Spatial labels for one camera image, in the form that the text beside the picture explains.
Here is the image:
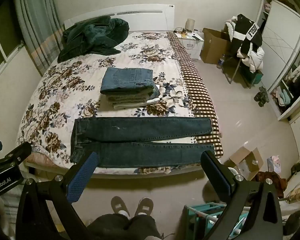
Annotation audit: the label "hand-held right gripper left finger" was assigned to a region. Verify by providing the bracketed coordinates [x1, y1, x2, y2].
[16, 151, 100, 240]

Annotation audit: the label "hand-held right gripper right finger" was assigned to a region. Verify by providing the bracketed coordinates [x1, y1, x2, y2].
[201, 151, 285, 240]

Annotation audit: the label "dark blue jeans pants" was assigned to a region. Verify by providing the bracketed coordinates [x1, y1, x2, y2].
[70, 117, 215, 169]

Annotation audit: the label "folded olive pants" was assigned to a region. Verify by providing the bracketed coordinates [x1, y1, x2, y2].
[105, 87, 162, 105]

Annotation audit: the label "small open cardboard box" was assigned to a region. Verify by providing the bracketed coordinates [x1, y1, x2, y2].
[227, 147, 264, 181]

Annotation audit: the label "teal rack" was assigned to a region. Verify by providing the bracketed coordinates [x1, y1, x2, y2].
[183, 202, 251, 240]

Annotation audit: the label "person's left shoe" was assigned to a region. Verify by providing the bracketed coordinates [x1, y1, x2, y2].
[111, 196, 130, 217]

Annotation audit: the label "person's shoe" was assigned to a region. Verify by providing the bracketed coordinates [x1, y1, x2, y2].
[111, 196, 130, 217]
[134, 197, 154, 217]

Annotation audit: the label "brown cloth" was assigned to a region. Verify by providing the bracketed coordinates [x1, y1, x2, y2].
[254, 171, 287, 198]

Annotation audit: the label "pink printed box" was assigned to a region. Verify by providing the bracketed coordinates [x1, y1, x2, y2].
[267, 155, 282, 173]

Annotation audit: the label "person's legs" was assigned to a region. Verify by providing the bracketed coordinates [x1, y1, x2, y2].
[85, 213, 163, 240]

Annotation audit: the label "person's right shoe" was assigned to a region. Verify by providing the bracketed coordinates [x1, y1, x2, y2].
[134, 197, 154, 217]

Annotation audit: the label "pair of dark slippers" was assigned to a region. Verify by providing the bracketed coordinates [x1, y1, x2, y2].
[258, 86, 270, 107]

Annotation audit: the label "folded pale cloth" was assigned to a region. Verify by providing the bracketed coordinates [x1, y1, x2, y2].
[112, 97, 163, 110]

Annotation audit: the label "brown checkered blanket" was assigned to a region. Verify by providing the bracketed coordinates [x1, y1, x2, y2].
[167, 32, 224, 159]

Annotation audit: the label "metal chair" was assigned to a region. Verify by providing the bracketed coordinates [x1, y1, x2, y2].
[220, 54, 263, 88]

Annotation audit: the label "folded light blue jeans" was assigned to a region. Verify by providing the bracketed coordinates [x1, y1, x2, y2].
[100, 67, 155, 95]

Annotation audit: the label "chair with clothes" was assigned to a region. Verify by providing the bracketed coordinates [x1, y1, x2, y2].
[224, 17, 266, 73]

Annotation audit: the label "large cardboard box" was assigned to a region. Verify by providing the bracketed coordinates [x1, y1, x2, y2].
[199, 28, 232, 65]

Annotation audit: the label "striped grey-green curtain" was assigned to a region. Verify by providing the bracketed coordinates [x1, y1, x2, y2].
[13, 0, 66, 77]

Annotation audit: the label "white nightstand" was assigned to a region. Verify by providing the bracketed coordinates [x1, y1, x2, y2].
[174, 31, 205, 61]

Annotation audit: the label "dark green quilt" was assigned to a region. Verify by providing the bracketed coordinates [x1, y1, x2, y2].
[57, 16, 129, 63]

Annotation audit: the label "black and white jacket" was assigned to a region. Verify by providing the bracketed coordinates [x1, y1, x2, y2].
[233, 14, 263, 58]

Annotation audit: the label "white wardrobe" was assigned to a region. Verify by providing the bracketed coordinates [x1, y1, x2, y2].
[254, 0, 300, 122]

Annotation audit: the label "white bed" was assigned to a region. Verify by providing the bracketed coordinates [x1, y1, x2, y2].
[16, 4, 224, 180]

